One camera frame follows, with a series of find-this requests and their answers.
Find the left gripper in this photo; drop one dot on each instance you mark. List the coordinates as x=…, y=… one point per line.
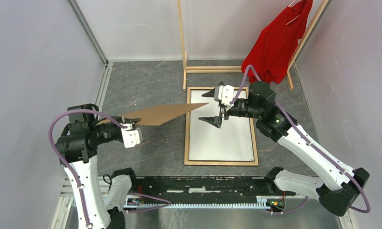
x=134, y=120

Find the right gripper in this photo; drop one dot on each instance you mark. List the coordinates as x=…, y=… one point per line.
x=216, y=120

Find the brown backing board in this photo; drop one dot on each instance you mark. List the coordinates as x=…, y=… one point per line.
x=160, y=114

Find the landscape photo print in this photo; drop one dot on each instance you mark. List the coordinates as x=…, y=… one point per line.
x=219, y=139

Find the wooden picture frame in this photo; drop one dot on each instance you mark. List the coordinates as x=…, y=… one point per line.
x=186, y=142

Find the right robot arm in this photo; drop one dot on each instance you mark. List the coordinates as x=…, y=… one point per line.
x=307, y=158

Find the wooden clothes rack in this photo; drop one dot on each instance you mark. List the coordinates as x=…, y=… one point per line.
x=237, y=69

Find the red t-shirt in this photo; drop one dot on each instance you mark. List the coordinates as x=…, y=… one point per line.
x=274, y=48

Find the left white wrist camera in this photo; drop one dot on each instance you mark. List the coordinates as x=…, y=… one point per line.
x=131, y=135

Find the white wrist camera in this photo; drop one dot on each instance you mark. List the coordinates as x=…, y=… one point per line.
x=131, y=135
x=224, y=94

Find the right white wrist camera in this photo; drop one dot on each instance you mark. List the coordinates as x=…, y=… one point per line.
x=224, y=94

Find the aluminium rail frame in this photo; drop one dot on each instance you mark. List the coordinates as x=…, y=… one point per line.
x=60, y=218

